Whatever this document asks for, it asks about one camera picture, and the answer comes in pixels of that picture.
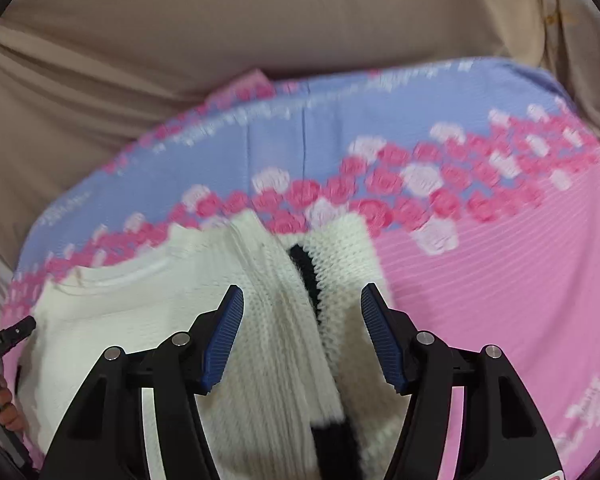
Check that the beige curtain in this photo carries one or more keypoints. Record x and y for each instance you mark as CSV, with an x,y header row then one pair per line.
x,y
230,20

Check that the person's left hand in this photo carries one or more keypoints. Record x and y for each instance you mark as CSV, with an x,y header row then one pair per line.
x,y
11,412

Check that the white red black knit sweater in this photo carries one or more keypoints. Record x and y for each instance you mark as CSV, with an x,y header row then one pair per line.
x,y
130,310

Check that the pink floral blanket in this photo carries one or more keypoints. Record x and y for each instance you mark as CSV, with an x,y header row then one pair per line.
x,y
480,285

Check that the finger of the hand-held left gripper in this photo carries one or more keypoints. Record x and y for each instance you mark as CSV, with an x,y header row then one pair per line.
x,y
10,335

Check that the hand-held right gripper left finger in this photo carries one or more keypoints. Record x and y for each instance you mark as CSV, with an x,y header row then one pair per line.
x,y
224,337

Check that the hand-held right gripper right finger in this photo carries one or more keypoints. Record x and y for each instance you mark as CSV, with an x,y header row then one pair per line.
x,y
380,340

